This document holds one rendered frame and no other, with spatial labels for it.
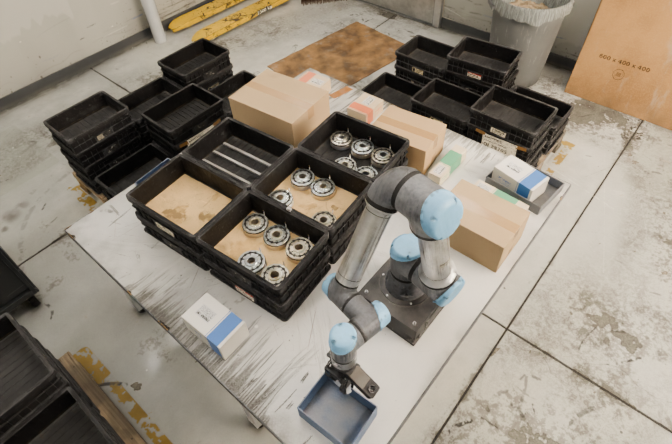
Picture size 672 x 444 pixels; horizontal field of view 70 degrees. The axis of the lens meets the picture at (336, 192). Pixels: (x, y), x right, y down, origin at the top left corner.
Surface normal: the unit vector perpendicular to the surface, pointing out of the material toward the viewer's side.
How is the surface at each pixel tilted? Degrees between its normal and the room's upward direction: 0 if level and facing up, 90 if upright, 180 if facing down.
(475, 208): 0
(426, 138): 0
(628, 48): 77
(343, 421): 0
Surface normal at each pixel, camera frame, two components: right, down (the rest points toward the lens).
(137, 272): -0.04, -0.69
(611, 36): -0.63, 0.42
